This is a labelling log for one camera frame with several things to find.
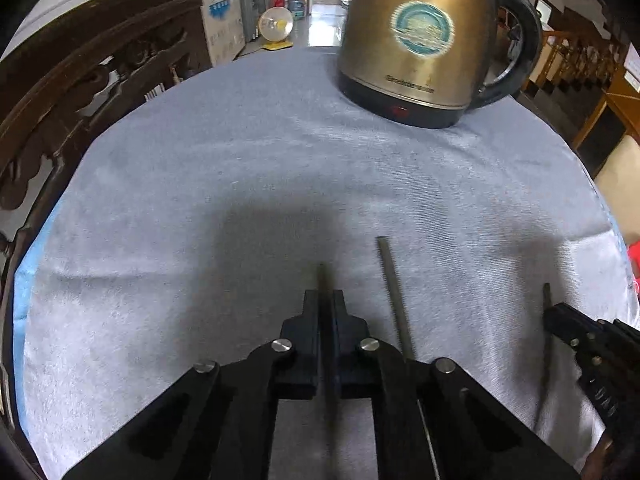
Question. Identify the grey towel cloth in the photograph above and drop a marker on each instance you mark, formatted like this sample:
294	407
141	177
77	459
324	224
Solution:
193	226

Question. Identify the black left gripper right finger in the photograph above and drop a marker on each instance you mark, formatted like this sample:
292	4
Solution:
432	420

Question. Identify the white cardboard box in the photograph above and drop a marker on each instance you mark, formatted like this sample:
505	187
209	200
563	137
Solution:
224	31

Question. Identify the brass electric kettle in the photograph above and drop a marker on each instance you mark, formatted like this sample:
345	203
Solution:
424	62

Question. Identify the dark carved wooden chair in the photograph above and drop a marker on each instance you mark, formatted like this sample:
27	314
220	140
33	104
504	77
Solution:
60	89

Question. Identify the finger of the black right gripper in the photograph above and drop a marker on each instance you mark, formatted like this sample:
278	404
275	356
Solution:
607	354

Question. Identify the dark chopstick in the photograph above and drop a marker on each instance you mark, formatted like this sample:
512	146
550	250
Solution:
397	302
546	361
325	288

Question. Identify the red plastic stool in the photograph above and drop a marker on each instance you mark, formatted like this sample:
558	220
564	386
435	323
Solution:
633	253

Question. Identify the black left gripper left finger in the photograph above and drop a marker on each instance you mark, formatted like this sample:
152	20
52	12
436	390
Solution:
216	421

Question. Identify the wooden furniture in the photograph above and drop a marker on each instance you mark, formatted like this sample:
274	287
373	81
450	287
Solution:
581	85

